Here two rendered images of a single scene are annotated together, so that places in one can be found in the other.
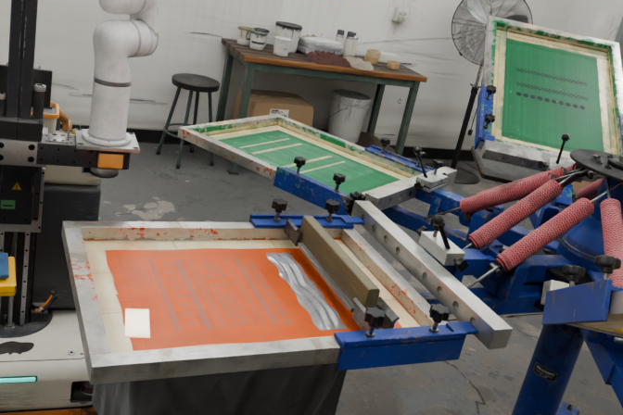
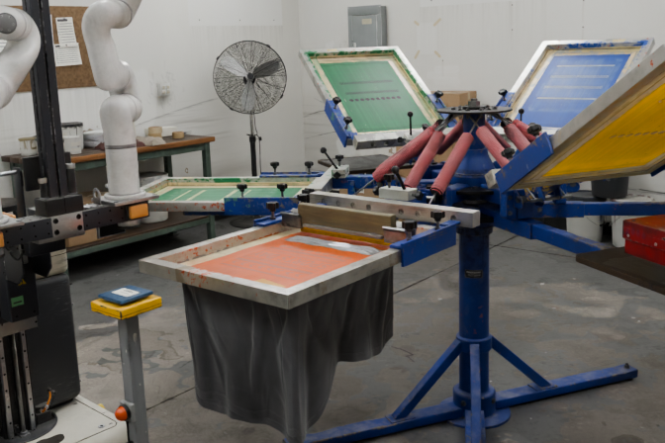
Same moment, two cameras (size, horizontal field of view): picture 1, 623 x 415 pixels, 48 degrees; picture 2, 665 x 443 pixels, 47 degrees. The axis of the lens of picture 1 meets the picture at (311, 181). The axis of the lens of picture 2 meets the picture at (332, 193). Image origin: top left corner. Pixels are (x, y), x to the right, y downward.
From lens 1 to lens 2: 116 cm
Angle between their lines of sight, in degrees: 24
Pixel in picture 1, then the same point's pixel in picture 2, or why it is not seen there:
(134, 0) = (125, 76)
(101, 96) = (121, 159)
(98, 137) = (125, 194)
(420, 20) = (181, 90)
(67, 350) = (96, 426)
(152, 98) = not seen: outside the picture
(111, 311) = not seen: hidden behind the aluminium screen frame
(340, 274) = (357, 222)
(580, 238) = (465, 166)
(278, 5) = not seen: hidden behind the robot
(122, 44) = (130, 111)
